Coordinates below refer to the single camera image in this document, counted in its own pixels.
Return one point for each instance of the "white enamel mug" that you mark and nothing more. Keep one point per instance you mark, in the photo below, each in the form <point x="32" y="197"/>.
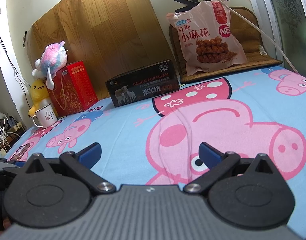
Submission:
<point x="47" y="116"/>

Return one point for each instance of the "cartoon pig printed bedsheet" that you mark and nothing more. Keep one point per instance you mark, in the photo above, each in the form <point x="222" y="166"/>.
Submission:
<point x="133" y="135"/>

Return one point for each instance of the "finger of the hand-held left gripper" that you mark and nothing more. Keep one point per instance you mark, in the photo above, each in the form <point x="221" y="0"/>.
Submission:
<point x="15" y="168"/>

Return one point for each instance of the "pastel plush toy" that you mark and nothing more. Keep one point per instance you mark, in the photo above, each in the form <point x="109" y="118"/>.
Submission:
<point x="53" y="57"/>

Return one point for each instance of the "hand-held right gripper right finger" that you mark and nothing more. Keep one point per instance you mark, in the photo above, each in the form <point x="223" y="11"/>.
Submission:
<point x="209" y="153"/>

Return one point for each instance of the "black cardboard box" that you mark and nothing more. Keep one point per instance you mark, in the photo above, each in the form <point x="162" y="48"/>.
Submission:
<point x="143" y="85"/>

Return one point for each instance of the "yellow duck plush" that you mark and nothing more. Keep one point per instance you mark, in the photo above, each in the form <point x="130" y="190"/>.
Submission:
<point x="38" y="92"/>

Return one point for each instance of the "window frame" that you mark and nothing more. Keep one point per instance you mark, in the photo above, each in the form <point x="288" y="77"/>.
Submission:
<point x="287" y="17"/>

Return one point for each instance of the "wooden panel board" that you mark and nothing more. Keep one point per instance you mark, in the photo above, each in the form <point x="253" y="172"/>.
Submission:
<point x="105" y="30"/>

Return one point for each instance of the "smartphone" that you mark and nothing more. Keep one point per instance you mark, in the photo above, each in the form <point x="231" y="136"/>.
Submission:
<point x="20" y="152"/>

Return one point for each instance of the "red gift box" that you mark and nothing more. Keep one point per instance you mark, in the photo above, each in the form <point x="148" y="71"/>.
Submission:
<point x="75" y="90"/>

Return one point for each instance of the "large pink snack bag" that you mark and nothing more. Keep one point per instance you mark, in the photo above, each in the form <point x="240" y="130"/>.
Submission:
<point x="208" y="37"/>

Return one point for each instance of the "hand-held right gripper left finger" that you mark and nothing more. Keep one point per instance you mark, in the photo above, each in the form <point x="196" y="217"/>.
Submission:
<point x="91" y="152"/>

